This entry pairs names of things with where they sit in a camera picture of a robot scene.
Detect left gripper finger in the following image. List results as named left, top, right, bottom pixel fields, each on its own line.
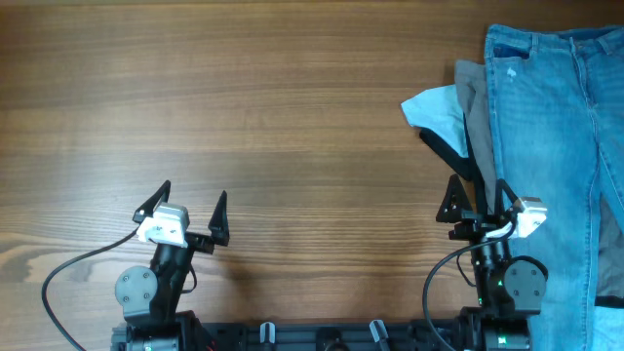
left=133, top=180, right=171, bottom=224
left=208, top=190, right=230, bottom=247

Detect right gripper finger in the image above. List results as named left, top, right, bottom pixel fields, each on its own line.
left=436, top=175, right=473, bottom=223
left=494, top=178, right=518, bottom=215

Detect light blue denim jeans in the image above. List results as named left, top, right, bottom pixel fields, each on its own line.
left=485, top=24, right=623, bottom=350

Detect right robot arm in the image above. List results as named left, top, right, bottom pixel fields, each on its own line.
left=422, top=175, right=549, bottom=350

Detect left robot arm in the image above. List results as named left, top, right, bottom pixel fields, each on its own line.
left=110, top=180, right=230, bottom=351

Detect black garment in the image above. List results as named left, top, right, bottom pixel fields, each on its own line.
left=419, top=122, right=488, bottom=214

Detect light blue t-shirt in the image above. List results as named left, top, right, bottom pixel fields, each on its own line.
left=401, top=85, right=469, bottom=158

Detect grey brown trousers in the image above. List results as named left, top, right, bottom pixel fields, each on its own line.
left=454, top=59, right=496, bottom=214

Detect right black camera cable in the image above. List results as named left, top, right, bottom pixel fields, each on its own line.
left=421, top=218, right=518, bottom=351

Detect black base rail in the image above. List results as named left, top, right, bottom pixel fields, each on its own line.
left=110, top=319, right=469, bottom=351

